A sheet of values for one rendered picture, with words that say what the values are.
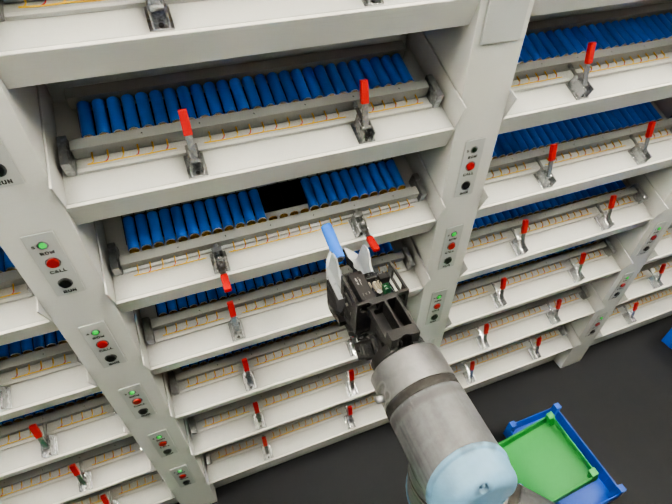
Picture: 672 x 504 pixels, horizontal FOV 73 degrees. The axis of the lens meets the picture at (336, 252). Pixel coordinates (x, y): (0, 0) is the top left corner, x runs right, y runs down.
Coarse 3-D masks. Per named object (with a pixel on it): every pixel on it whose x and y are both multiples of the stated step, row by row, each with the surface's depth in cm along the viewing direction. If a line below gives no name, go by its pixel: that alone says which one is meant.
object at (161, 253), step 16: (400, 192) 90; (416, 192) 90; (336, 208) 86; (352, 208) 87; (368, 208) 89; (256, 224) 83; (272, 224) 83; (288, 224) 83; (304, 224) 85; (320, 224) 86; (192, 240) 80; (208, 240) 80; (224, 240) 80; (240, 240) 82; (256, 240) 82; (128, 256) 77; (144, 256) 77; (160, 256) 78; (176, 256) 80
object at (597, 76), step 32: (544, 32) 89; (576, 32) 90; (608, 32) 91; (640, 32) 92; (544, 64) 84; (576, 64) 86; (608, 64) 88; (640, 64) 91; (512, 96) 76; (544, 96) 83; (576, 96) 84; (608, 96) 86; (640, 96) 90; (512, 128) 84
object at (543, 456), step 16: (528, 432) 147; (544, 432) 146; (560, 432) 144; (512, 448) 147; (528, 448) 145; (544, 448) 143; (560, 448) 142; (576, 448) 136; (512, 464) 144; (528, 464) 142; (544, 464) 141; (560, 464) 139; (576, 464) 138; (528, 480) 140; (544, 480) 139; (560, 480) 137; (576, 480) 136; (592, 480) 132; (544, 496) 136; (560, 496) 131
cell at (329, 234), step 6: (324, 228) 71; (330, 228) 71; (324, 234) 71; (330, 234) 70; (330, 240) 70; (336, 240) 70; (330, 246) 70; (336, 246) 69; (336, 252) 69; (342, 252) 69; (342, 258) 69
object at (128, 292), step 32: (416, 160) 92; (96, 224) 76; (384, 224) 89; (416, 224) 90; (256, 256) 82; (288, 256) 83; (320, 256) 87; (128, 288) 77; (160, 288) 78; (192, 288) 80
